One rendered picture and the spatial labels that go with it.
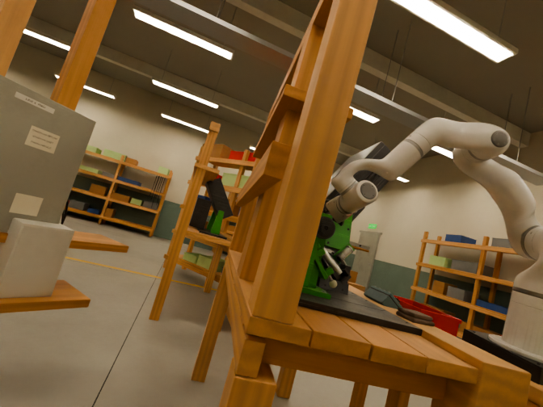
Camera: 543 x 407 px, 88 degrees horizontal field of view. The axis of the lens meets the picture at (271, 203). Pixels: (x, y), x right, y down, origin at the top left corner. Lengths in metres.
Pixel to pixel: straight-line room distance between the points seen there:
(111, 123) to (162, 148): 1.70
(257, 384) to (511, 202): 0.98
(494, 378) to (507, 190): 0.60
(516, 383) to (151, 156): 10.13
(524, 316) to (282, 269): 0.89
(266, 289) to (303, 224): 0.16
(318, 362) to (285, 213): 0.37
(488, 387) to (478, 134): 0.72
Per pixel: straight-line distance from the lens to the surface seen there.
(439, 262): 7.58
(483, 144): 1.14
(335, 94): 0.69
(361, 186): 1.02
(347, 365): 0.81
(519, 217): 1.27
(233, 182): 4.71
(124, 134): 10.67
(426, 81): 6.31
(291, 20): 5.31
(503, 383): 0.95
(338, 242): 1.31
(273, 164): 0.70
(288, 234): 0.60
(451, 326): 1.56
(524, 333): 1.28
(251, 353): 0.64
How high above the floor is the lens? 1.04
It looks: 6 degrees up
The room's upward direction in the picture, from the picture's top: 16 degrees clockwise
